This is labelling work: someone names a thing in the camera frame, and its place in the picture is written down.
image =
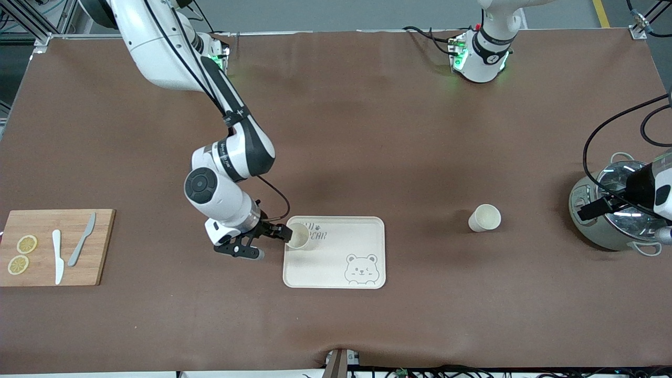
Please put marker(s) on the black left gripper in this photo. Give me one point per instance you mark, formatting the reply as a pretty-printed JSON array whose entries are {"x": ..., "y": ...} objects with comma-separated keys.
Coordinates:
[{"x": 638, "y": 187}]

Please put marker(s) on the glass pot lid with knob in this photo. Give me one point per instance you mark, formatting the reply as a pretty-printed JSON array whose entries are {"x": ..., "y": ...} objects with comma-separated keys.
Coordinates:
[{"x": 630, "y": 224}]

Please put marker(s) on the white bear print tray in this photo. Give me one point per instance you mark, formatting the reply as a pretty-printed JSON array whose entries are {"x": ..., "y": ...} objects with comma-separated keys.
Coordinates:
[{"x": 336, "y": 262}]

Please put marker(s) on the yellow lemon slice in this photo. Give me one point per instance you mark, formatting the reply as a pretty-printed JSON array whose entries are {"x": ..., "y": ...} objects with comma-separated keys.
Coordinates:
[
  {"x": 27, "y": 244},
  {"x": 18, "y": 265}
]

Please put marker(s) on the sage green electric cooking pot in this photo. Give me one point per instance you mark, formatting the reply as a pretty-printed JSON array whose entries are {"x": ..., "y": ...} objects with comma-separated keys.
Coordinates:
[{"x": 583, "y": 223}]

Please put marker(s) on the white paper cup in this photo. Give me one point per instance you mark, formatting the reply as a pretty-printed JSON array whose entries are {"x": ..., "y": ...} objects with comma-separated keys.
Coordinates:
[{"x": 485, "y": 218}]

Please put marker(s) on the white plastic cup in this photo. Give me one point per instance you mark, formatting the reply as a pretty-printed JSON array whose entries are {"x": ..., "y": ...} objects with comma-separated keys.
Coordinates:
[{"x": 299, "y": 236}]

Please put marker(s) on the aluminium frame corner bracket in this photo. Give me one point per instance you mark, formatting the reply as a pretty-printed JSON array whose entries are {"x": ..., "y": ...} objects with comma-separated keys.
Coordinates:
[{"x": 638, "y": 27}]

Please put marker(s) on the white plastic knife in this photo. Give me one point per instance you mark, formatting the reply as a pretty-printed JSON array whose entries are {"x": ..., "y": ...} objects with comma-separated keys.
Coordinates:
[{"x": 58, "y": 257}]

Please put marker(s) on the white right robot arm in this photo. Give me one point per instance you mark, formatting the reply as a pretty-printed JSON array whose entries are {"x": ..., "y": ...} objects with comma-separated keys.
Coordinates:
[{"x": 157, "y": 52}]

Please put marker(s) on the grey plastic knife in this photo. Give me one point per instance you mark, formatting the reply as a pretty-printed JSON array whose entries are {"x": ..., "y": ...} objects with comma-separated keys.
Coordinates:
[{"x": 80, "y": 244}]

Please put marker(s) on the aluminium frame profile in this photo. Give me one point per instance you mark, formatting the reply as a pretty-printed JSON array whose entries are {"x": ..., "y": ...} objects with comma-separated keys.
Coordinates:
[{"x": 41, "y": 39}]

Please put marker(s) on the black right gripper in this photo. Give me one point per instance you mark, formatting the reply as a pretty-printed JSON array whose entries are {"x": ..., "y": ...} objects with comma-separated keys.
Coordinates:
[{"x": 265, "y": 228}]

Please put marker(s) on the wooden cutting board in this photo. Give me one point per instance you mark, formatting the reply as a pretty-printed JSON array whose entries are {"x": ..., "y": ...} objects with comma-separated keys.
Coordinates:
[{"x": 100, "y": 247}]

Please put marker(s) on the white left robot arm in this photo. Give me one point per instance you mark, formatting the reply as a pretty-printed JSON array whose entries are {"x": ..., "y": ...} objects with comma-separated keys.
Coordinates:
[{"x": 488, "y": 63}]

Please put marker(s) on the brown table cover mat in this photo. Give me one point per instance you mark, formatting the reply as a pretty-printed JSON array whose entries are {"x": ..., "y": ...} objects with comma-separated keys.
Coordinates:
[{"x": 367, "y": 131}]

